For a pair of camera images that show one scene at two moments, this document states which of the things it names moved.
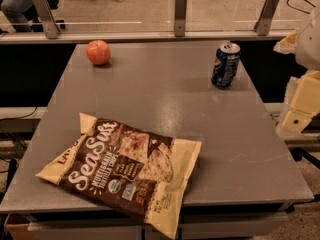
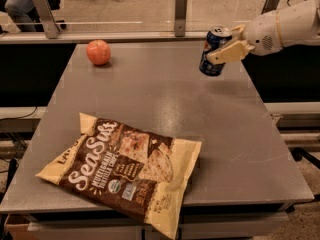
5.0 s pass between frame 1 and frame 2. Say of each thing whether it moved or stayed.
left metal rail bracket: stayed
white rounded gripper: moved
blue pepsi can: moved
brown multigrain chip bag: stayed
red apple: stayed
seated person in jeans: stayed
